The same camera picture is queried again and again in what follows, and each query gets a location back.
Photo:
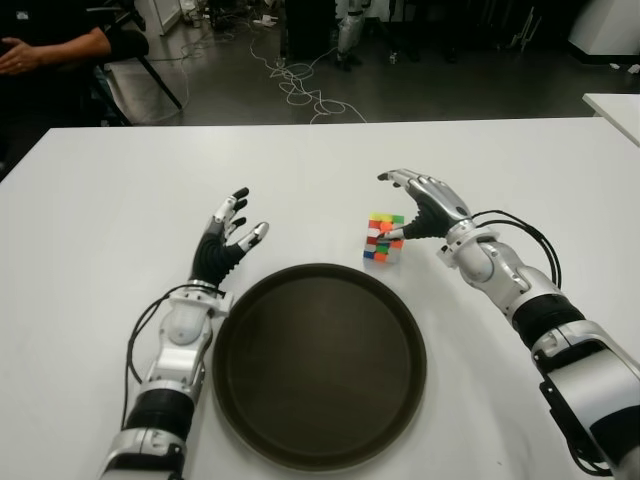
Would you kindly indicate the white humanoid robot legs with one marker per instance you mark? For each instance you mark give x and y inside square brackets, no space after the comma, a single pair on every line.
[349,30]

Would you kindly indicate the white cabinet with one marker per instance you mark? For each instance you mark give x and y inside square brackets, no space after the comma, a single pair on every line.
[607,25]

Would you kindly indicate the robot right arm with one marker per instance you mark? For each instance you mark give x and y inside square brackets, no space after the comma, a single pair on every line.
[575,360]

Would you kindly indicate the black cabinet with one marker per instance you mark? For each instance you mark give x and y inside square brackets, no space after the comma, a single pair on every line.
[310,27]

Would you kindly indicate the black chair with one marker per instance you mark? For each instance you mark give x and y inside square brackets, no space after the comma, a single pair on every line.
[150,70]

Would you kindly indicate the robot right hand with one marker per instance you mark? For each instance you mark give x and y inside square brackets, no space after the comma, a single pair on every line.
[440,205]

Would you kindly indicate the dark brown round plate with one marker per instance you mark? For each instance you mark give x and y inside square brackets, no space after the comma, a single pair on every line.
[320,360]

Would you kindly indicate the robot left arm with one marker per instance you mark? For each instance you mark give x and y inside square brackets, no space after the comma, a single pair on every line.
[180,350]

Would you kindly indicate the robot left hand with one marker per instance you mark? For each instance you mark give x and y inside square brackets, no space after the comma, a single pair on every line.
[212,255]

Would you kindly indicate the white board panel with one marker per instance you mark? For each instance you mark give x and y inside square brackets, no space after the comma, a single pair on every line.
[160,15]

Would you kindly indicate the multicoloured Rubik's cube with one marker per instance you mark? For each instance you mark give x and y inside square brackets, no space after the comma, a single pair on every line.
[382,252]

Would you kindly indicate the white side table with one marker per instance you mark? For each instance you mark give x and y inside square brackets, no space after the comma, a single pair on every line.
[617,112]

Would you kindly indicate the seated person in black shirt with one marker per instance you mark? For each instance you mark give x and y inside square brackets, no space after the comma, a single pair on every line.
[50,50]

